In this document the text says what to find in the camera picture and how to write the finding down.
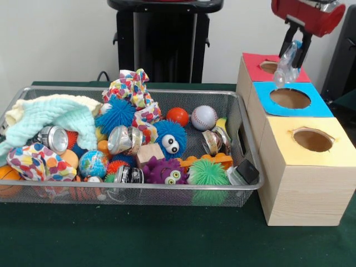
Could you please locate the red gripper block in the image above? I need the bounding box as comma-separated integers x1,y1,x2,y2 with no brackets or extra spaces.
271,0,347,69

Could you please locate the clear plastic bottle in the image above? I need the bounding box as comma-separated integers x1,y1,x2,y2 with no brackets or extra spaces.
274,40,303,87

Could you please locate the knotted polka dot cloth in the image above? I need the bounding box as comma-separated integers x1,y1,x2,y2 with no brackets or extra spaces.
102,68,162,144

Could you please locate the blue fuzzy ball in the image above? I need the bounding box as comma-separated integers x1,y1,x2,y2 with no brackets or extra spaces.
94,96,137,137

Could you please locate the mint green waffle cloth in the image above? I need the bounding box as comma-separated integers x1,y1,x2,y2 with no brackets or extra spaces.
0,98,98,158

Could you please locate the wooden box with three holes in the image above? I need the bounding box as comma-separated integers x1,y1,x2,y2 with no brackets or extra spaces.
235,52,356,227

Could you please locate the shallow clear mesh bin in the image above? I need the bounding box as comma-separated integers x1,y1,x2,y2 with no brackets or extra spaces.
0,85,265,207

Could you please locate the black furniture panel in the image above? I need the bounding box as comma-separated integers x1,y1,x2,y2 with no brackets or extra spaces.
320,4,356,103

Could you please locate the neighbouring green covered table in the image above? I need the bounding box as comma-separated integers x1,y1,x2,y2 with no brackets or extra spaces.
327,88,356,123

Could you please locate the yellow and green toy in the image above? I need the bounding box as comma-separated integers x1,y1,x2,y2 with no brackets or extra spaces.
215,117,231,140

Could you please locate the white baseball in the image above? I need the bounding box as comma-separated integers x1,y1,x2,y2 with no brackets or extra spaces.
191,105,218,131

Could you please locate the colourful printed silver can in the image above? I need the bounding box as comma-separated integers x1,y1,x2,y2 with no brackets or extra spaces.
201,129,232,156

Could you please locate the small black square box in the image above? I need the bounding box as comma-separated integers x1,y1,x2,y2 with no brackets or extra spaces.
238,160,260,184

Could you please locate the orange plastic toy brick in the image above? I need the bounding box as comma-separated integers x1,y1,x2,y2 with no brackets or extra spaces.
177,154,234,169

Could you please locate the small red ball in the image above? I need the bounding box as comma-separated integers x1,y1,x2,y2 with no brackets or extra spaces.
166,107,190,128

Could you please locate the green spiky rubber ball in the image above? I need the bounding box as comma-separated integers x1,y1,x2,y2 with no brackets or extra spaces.
186,159,231,186

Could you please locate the blue fuzzy toy with eyes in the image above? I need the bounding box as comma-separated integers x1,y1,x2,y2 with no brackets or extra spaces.
154,119,187,161

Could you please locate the purple monster toy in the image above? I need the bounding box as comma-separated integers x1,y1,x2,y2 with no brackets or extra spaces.
143,156,189,185

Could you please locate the crushed silver can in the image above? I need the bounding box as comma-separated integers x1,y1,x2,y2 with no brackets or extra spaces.
107,125,144,156

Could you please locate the dark green tablecloth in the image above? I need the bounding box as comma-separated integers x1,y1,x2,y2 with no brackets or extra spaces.
0,80,356,267

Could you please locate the crumpled polka dot cloth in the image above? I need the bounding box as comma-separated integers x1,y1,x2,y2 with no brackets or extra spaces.
7,142,78,181

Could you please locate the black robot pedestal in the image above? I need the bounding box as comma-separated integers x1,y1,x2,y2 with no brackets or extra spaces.
106,0,225,83

